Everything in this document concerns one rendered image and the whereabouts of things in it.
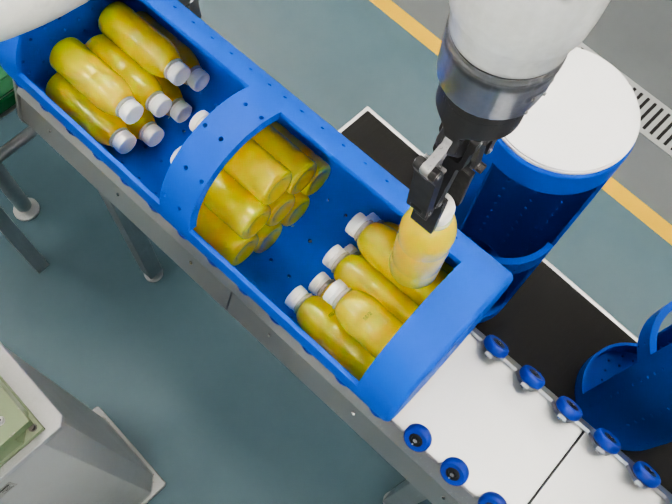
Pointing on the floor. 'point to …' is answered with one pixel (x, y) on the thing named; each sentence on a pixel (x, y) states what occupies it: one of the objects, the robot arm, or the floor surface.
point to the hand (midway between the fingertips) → (441, 195)
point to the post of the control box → (21, 242)
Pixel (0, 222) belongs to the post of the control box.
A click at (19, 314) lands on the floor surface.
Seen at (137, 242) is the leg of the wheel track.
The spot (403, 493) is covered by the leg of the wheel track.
